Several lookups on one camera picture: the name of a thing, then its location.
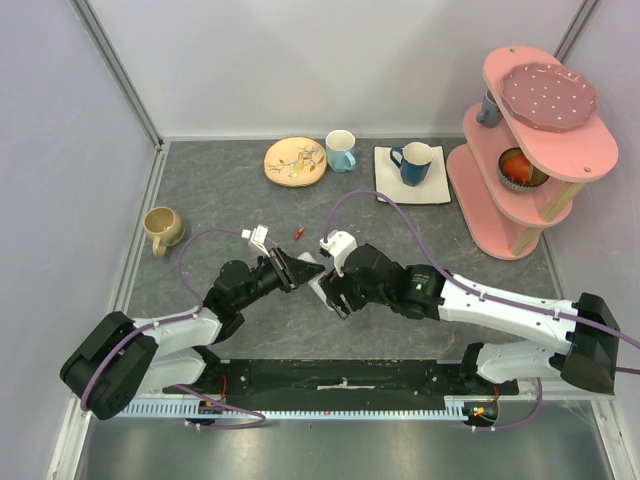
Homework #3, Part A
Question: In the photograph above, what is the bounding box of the grey blue cup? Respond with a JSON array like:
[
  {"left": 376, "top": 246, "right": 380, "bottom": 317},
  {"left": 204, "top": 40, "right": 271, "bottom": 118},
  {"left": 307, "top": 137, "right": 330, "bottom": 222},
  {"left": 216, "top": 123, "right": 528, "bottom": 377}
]
[{"left": 476, "top": 90, "right": 503, "bottom": 128}]

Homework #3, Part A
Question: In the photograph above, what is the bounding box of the dark blue mug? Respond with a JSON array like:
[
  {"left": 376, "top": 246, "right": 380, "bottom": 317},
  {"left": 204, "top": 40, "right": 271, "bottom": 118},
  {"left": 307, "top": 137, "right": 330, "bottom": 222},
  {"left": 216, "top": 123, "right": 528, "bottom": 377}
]
[{"left": 390, "top": 142, "right": 435, "bottom": 187}]

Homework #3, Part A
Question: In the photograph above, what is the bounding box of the white square plate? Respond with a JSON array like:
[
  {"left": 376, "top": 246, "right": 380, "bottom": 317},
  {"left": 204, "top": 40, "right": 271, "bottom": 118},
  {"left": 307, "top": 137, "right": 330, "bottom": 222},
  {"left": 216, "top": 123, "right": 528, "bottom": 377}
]
[{"left": 374, "top": 146, "right": 451, "bottom": 205}]

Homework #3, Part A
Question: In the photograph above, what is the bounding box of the pink three-tier shelf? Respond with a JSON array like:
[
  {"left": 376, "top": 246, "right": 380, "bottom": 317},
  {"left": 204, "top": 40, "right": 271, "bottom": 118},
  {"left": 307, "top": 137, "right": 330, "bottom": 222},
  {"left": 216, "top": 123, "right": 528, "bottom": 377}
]
[{"left": 446, "top": 45, "right": 618, "bottom": 260}]

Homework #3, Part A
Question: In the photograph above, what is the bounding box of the white remote control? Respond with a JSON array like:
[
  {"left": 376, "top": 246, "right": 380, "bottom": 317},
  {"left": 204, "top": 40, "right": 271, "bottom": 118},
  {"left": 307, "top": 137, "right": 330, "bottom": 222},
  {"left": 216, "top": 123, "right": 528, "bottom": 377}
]
[{"left": 298, "top": 252, "right": 334, "bottom": 311}]

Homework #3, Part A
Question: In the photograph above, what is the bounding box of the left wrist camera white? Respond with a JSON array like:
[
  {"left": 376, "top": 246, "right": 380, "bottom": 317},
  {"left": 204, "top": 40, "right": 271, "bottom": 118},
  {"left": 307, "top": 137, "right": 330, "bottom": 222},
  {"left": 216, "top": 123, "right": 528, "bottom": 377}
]
[{"left": 241, "top": 224, "right": 270, "bottom": 257}]

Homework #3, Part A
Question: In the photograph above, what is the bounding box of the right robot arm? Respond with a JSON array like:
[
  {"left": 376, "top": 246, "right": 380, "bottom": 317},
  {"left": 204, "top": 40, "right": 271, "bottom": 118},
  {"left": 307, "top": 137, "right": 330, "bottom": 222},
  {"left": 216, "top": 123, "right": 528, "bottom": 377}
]
[{"left": 320, "top": 241, "right": 618, "bottom": 395}]

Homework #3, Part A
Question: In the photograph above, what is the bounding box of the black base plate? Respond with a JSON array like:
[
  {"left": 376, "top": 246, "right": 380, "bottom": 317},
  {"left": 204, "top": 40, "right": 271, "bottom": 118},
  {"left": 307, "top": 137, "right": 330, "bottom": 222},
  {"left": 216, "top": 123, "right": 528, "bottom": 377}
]
[{"left": 191, "top": 359, "right": 519, "bottom": 411}]

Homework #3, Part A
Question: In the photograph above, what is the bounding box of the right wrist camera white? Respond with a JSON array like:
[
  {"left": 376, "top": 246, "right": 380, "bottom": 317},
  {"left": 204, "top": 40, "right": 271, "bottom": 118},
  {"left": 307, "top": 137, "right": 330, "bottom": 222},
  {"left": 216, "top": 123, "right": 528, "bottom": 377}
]
[{"left": 320, "top": 230, "right": 358, "bottom": 276}]

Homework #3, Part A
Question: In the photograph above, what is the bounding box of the bowl with fruit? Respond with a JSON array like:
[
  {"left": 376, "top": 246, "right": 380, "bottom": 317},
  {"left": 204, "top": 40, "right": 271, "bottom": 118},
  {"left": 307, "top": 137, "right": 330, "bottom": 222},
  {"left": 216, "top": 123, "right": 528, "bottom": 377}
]
[{"left": 497, "top": 147, "right": 549, "bottom": 192}]

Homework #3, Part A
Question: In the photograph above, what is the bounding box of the yellow floral plate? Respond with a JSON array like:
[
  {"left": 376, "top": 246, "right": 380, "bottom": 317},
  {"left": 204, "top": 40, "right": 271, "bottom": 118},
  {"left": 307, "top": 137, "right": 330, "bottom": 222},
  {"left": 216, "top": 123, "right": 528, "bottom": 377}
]
[{"left": 263, "top": 137, "right": 328, "bottom": 188}]

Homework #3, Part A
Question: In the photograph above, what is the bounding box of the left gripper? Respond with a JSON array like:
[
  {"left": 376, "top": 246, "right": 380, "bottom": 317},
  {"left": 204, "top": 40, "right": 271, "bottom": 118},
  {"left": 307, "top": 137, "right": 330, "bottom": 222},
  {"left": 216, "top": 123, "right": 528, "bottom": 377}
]
[{"left": 235, "top": 245, "right": 325, "bottom": 310}]

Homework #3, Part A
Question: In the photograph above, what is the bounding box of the light blue mug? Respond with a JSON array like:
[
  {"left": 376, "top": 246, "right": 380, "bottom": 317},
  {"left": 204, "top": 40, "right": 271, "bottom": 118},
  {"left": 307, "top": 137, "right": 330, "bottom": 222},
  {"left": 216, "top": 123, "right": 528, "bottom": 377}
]
[{"left": 325, "top": 130, "right": 356, "bottom": 173}]

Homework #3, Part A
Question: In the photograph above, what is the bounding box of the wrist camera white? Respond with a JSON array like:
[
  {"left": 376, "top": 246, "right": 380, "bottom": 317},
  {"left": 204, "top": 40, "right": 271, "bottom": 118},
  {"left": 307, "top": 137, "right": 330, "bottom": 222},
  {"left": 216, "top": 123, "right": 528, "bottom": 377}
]
[
  {"left": 241, "top": 224, "right": 270, "bottom": 257},
  {"left": 320, "top": 230, "right": 358, "bottom": 276}
]

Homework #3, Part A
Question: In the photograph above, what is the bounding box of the white slotted cable duct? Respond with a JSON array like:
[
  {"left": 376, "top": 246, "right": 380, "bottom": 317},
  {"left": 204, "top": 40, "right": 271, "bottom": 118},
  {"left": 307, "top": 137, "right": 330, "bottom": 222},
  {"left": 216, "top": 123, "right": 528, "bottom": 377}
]
[{"left": 116, "top": 396, "right": 488, "bottom": 421}]

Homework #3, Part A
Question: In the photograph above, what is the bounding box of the beige ceramic mug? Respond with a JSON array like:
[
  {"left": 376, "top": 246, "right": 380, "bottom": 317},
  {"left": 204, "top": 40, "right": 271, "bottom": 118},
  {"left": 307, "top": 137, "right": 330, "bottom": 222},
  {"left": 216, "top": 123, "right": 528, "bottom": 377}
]
[{"left": 143, "top": 206, "right": 186, "bottom": 257}]

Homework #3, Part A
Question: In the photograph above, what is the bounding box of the red battery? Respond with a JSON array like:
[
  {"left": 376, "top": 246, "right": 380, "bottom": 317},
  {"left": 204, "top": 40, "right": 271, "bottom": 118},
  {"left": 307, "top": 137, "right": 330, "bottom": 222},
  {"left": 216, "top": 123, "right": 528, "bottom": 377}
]
[{"left": 294, "top": 227, "right": 305, "bottom": 241}]

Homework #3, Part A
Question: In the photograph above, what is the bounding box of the pink dotted plate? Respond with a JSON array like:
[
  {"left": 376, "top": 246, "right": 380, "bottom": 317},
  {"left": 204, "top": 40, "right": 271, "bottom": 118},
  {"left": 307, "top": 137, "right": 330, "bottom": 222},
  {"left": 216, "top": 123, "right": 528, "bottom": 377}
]
[{"left": 500, "top": 62, "right": 599, "bottom": 133}]

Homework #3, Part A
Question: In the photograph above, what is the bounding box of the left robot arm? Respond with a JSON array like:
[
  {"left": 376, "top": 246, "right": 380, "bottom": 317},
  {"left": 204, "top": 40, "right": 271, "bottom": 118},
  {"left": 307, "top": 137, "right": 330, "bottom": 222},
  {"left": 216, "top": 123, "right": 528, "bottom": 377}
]
[{"left": 60, "top": 247, "right": 325, "bottom": 420}]

